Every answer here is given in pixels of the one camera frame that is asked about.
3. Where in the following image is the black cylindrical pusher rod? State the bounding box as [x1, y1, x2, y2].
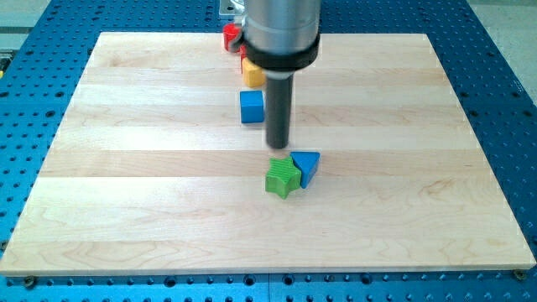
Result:
[265, 73, 294, 149]

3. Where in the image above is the blue triangle block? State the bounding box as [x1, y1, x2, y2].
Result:
[290, 151, 321, 189]

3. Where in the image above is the green star block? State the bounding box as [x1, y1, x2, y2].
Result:
[265, 156, 301, 199]

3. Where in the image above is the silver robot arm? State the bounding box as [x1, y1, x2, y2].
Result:
[242, 0, 321, 148]

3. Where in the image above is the light wooden board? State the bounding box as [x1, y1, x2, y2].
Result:
[1, 33, 535, 277]

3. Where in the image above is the blue cube block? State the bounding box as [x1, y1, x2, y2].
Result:
[239, 91, 264, 123]

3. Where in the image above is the red block behind yellow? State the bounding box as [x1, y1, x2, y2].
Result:
[239, 44, 247, 68]

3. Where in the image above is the red cylinder block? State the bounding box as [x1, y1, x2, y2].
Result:
[222, 23, 241, 53]

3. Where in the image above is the silver metal bracket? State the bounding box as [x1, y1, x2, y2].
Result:
[218, 0, 245, 17]

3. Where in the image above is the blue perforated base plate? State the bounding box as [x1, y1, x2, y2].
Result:
[1, 1, 536, 301]

